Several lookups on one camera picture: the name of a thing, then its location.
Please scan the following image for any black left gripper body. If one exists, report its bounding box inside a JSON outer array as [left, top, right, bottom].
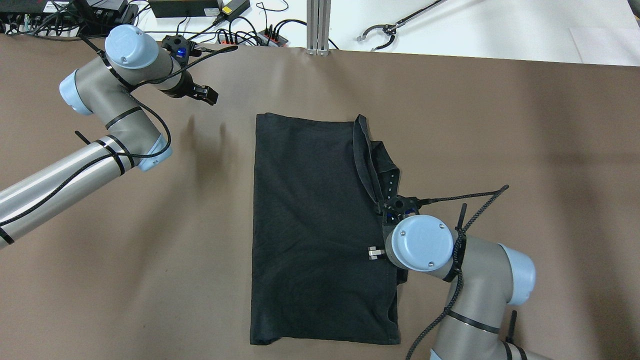
[[155, 70, 195, 99]]

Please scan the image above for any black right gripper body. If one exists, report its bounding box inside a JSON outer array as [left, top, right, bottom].
[[381, 241, 396, 265]]

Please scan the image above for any black t-shirt with logo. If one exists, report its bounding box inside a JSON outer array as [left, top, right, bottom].
[[249, 112, 407, 346]]

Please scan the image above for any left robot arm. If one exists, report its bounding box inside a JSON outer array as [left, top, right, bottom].
[[0, 24, 218, 249]]

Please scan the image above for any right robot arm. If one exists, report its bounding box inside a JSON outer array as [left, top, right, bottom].
[[368, 215, 544, 360]]

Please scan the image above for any black power strip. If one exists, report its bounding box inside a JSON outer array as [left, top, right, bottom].
[[210, 29, 290, 48]]

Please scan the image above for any metal grabber tool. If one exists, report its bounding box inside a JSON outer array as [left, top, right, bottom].
[[355, 0, 445, 52]]

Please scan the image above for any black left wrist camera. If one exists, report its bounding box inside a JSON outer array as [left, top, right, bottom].
[[161, 35, 202, 66]]

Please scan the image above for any aluminium frame cage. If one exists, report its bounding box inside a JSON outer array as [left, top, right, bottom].
[[305, 0, 331, 57]]

